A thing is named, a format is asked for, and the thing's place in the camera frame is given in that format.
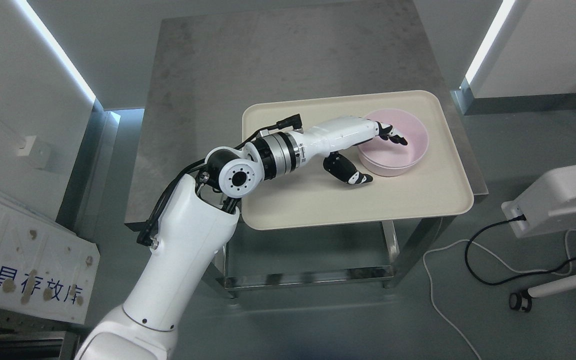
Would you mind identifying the beige plastic tray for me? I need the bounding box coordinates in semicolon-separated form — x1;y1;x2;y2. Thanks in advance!
241;89;474;231

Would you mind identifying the stainless steel table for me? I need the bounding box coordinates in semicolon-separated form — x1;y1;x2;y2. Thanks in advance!
124;0;489;301

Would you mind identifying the pink bowl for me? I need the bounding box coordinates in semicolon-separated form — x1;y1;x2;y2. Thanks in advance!
358;108;429;177

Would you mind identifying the white machine on stand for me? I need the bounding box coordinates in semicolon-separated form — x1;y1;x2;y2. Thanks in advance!
501;165;576;239

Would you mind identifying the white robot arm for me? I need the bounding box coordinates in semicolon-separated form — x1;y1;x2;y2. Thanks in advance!
74;114;380;360

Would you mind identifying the white signboard with blue text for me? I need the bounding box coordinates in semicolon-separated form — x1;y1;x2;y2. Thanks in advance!
0;192;100;325

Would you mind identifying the white floor cable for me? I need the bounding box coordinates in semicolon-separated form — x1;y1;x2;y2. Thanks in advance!
422;229;576;360

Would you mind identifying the white stand leg with caster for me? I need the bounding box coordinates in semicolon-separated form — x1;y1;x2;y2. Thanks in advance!
509;275;576;313

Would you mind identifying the white wall socket box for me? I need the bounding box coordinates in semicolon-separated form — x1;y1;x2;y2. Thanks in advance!
16;136;52;170

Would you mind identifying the black power cable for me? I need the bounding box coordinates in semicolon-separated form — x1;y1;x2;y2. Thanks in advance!
464;214;576;286

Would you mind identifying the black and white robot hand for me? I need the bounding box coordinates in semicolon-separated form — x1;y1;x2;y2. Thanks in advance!
296;116;409;185

